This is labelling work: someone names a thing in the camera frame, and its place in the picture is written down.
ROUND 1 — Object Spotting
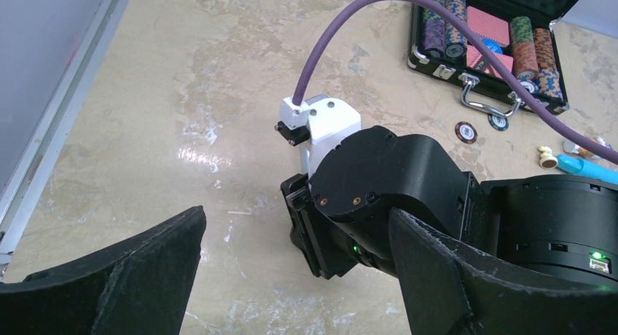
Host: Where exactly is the small colourful figurine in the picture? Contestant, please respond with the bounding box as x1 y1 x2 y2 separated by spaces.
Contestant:
563 135 612 160

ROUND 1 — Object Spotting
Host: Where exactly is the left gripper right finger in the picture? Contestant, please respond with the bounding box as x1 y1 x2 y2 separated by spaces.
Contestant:
388 208 617 334

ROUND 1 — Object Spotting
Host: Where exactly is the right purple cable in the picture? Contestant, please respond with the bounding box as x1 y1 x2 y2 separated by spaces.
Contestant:
292 0 618 166

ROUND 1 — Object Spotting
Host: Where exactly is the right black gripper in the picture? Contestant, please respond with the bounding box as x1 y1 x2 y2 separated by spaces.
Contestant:
281 173 359 280

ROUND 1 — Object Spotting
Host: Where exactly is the pink card deck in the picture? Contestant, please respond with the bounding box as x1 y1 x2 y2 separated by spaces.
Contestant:
466 6 510 47
466 45 514 79

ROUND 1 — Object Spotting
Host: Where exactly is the black poker chip case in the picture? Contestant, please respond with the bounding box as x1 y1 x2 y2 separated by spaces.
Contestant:
407 0 578 116

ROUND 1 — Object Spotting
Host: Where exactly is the blue dealer button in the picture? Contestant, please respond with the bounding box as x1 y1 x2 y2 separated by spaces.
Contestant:
482 38 503 54

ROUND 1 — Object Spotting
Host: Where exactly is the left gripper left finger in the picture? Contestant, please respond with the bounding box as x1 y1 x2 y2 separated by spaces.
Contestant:
1 206 207 334

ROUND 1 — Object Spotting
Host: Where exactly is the cream chess knight piece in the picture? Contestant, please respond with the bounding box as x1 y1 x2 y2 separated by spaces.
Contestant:
537 146 558 170

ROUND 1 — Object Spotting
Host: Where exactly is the loose poker chip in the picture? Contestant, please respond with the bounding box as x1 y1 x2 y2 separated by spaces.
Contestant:
454 121 478 144
488 114 509 131

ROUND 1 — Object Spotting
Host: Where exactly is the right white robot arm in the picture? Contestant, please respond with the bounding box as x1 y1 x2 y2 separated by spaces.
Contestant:
281 126 617 285

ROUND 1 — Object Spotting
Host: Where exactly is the blue pen tool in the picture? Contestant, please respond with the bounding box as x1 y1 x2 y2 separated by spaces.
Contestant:
556 154 617 184

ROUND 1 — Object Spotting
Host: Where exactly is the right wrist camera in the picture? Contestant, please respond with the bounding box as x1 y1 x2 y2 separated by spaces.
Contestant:
275 95 361 176

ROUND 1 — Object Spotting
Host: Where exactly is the aluminium frame rail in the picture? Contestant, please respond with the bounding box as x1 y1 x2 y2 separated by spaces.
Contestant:
1 0 130 268

